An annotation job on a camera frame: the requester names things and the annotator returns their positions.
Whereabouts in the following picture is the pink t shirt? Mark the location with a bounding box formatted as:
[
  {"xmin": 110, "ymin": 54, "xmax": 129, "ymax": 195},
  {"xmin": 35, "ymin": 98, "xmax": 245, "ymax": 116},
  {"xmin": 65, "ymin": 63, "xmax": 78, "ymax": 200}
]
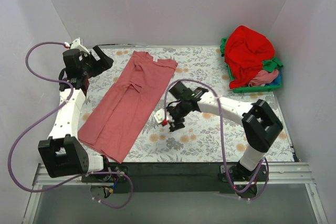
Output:
[
  {"xmin": 247, "ymin": 69, "xmax": 279, "ymax": 87},
  {"xmin": 78, "ymin": 51, "xmax": 178, "ymax": 163}
]

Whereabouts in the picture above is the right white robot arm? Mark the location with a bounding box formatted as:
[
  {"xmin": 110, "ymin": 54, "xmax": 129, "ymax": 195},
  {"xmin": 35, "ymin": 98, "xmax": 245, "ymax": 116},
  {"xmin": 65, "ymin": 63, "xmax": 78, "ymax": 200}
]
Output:
[{"xmin": 156, "ymin": 79, "xmax": 284, "ymax": 181}]

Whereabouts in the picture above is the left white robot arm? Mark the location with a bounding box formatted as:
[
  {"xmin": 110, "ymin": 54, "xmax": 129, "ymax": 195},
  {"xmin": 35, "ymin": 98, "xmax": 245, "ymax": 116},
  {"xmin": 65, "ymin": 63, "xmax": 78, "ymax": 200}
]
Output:
[{"xmin": 38, "ymin": 39, "xmax": 113, "ymax": 182}]

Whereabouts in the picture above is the floral table mat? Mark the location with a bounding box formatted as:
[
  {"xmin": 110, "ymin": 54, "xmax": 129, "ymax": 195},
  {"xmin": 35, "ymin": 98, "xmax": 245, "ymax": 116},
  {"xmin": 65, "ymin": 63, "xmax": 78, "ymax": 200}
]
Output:
[{"xmin": 79, "ymin": 47, "xmax": 281, "ymax": 162}]

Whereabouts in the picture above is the red t shirt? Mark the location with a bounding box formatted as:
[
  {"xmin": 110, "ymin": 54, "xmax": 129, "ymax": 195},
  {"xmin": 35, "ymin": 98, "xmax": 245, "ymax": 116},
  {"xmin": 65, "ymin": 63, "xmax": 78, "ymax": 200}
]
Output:
[{"xmin": 224, "ymin": 25, "xmax": 275, "ymax": 89}]

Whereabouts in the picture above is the green plastic basket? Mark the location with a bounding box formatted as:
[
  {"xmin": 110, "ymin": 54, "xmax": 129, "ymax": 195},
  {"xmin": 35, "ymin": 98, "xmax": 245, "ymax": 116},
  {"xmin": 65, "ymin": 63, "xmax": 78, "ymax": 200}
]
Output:
[{"xmin": 219, "ymin": 37, "xmax": 282, "ymax": 93}]

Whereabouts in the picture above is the green t shirt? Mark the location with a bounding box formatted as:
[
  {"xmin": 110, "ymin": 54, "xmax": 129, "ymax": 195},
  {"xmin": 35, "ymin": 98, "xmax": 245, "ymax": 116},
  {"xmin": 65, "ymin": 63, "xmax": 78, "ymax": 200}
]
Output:
[{"xmin": 262, "ymin": 56, "xmax": 283, "ymax": 72}]

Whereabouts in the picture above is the blue t shirt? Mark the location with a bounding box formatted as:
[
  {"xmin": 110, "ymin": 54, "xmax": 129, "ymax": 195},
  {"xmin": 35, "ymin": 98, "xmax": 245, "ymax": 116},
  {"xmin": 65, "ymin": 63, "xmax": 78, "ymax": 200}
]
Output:
[{"xmin": 269, "ymin": 71, "xmax": 281, "ymax": 86}]

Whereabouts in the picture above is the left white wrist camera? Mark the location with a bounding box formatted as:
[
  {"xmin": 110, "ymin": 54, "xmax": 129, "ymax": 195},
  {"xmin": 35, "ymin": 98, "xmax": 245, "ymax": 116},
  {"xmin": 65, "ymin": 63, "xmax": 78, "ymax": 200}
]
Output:
[{"xmin": 64, "ymin": 37, "xmax": 90, "ymax": 54}]

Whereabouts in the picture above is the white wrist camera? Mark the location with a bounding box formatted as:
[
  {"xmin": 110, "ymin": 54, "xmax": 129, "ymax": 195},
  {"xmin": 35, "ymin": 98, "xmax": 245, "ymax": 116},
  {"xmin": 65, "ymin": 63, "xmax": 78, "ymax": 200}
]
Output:
[
  {"xmin": 64, "ymin": 37, "xmax": 90, "ymax": 54},
  {"xmin": 154, "ymin": 109, "xmax": 174, "ymax": 126}
]

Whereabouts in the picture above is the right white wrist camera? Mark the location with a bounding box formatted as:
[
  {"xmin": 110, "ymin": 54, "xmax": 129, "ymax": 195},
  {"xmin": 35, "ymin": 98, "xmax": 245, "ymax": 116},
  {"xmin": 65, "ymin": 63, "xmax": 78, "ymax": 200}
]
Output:
[{"xmin": 154, "ymin": 109, "xmax": 174, "ymax": 126}]

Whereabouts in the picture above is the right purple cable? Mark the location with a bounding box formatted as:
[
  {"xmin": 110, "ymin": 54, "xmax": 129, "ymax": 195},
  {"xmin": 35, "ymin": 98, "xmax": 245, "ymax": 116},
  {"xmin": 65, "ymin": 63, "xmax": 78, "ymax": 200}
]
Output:
[{"xmin": 164, "ymin": 79, "xmax": 270, "ymax": 201}]

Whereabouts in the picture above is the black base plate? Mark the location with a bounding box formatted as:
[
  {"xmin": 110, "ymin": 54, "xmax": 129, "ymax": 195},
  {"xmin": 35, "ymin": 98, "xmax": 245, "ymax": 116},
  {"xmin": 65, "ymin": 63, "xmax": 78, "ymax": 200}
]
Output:
[{"xmin": 81, "ymin": 161, "xmax": 270, "ymax": 195}]

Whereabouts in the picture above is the aluminium frame rail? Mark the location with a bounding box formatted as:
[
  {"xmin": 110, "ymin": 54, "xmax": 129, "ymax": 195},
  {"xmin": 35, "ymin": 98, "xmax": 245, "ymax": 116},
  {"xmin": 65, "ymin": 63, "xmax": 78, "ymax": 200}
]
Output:
[{"xmin": 33, "ymin": 162, "xmax": 316, "ymax": 186}]

